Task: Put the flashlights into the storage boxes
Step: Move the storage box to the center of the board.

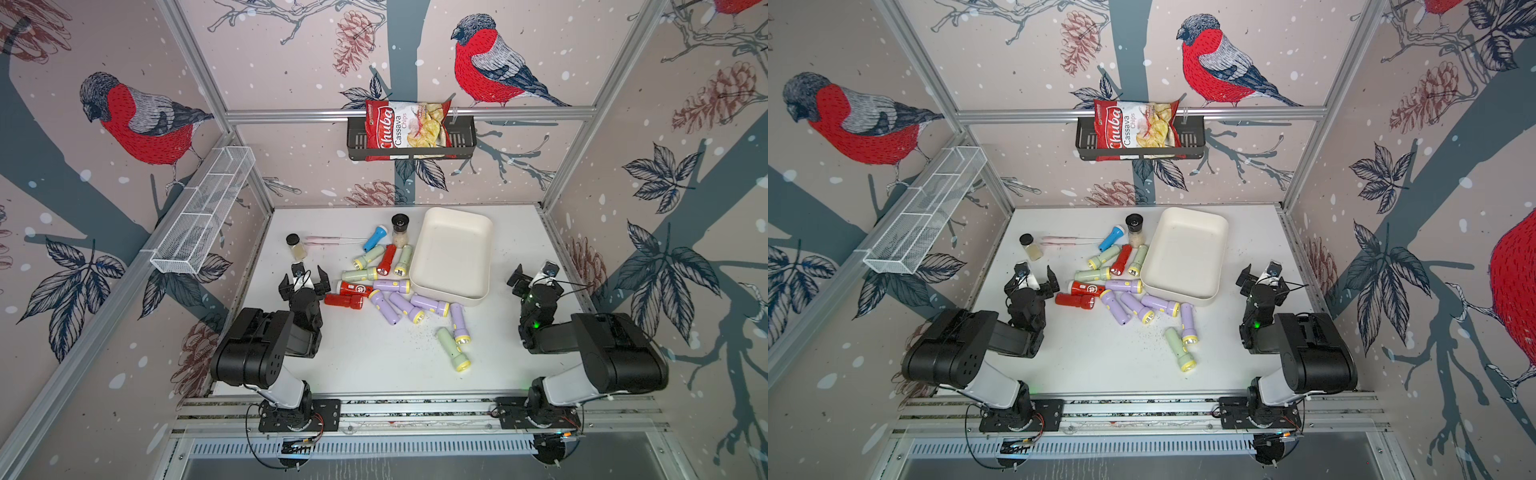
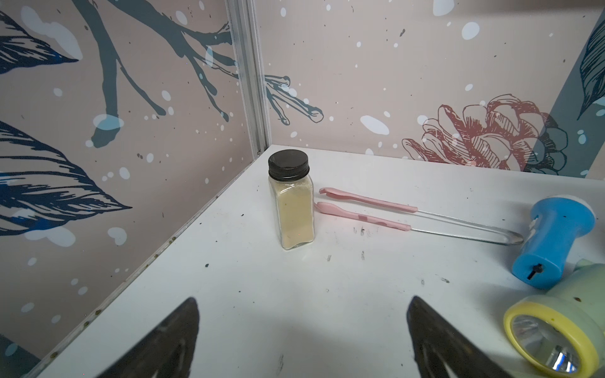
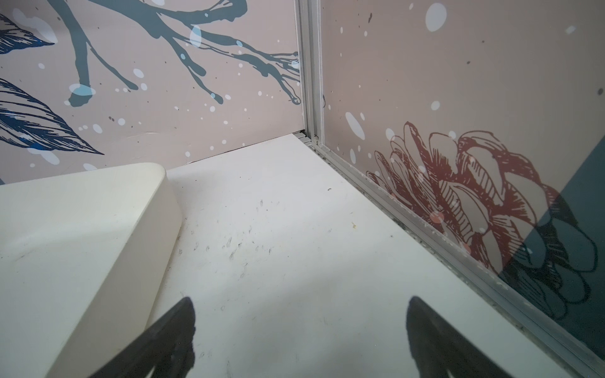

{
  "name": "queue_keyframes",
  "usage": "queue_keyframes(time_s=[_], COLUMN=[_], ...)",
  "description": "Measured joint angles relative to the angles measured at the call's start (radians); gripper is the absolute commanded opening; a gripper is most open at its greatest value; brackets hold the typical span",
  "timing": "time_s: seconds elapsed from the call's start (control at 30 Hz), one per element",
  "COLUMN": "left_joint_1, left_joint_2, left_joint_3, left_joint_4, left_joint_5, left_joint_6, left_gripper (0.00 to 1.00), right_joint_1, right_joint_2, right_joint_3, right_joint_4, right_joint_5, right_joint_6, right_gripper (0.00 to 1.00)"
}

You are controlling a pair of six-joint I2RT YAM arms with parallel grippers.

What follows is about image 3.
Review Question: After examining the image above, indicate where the cream plastic storage tray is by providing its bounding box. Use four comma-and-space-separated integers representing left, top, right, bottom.
1, 163, 183, 377

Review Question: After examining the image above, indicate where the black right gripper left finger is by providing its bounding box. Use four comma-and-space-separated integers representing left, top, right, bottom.
92, 297, 195, 377

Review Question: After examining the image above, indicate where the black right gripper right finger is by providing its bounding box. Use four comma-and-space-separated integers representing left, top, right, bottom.
406, 296, 511, 378

